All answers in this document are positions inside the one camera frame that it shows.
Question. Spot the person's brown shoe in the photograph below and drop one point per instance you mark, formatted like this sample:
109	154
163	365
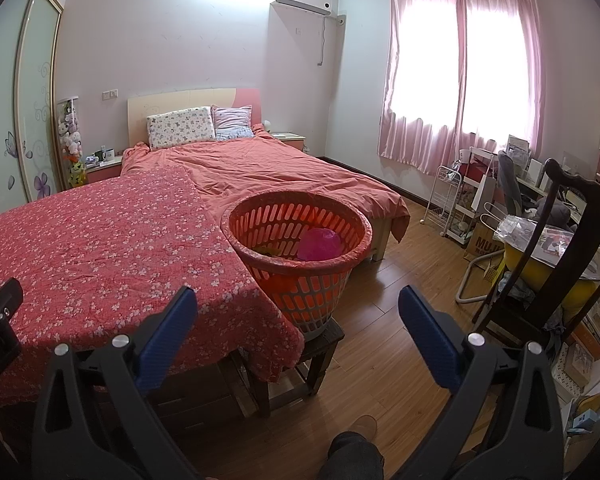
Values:
366	425

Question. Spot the yellow plastic tub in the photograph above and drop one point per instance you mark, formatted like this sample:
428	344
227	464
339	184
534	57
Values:
540	272

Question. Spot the white floral pillow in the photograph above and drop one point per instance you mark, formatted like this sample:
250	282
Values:
180	127

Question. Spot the white paper bag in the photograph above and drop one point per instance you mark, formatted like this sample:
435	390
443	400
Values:
482	192

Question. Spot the white mug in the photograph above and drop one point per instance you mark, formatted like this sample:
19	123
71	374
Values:
108	153

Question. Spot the coral duvet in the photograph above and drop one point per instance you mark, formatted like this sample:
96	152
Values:
280	170

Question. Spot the pink and white nightstand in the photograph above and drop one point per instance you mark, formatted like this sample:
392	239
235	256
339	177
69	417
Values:
287	139
105	170

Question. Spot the person's leg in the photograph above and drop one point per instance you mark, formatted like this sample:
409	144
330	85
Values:
352	457

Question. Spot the pink curtain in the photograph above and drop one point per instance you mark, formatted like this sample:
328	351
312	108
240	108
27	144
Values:
530	90
420	120

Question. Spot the grey office chair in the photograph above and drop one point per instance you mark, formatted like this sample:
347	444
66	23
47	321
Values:
510	182

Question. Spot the magenta plastic bag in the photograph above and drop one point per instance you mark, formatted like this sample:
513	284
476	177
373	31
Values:
320	245

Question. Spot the white storage cart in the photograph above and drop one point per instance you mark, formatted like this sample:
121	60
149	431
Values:
467	215

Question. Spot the brown paper bag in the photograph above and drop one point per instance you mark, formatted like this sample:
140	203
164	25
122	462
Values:
482	242

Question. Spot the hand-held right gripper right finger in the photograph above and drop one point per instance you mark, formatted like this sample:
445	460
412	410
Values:
430	335

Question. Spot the dark wooden chair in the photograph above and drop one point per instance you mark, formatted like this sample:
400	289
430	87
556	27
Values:
595	200

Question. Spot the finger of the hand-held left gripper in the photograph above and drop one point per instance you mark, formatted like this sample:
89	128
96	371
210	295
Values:
2	302

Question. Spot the white tube frame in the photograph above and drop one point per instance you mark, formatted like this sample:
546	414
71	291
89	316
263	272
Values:
464	282

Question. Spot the wardrobe with floral glass doors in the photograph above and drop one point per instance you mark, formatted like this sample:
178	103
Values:
30	90

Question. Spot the pink striped pillow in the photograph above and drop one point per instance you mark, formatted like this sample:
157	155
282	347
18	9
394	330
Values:
232	120

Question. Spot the yellow plush toy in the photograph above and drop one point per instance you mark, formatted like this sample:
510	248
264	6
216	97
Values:
77	175

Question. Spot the orange plastic laundry basket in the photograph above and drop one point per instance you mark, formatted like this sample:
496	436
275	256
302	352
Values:
300	300

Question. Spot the hanging plush toy holder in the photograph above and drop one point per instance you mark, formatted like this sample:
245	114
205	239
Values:
71	130

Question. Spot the dark wooden stool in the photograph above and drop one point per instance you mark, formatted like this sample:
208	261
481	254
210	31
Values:
325	347

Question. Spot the clear plastic bag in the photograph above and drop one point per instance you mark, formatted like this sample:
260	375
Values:
522	230

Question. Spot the cream wooden bed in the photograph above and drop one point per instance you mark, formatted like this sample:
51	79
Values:
180	102

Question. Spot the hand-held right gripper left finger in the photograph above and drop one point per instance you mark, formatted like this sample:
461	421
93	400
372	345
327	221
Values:
167	330

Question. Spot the wall switch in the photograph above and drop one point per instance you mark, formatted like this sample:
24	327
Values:
110	93

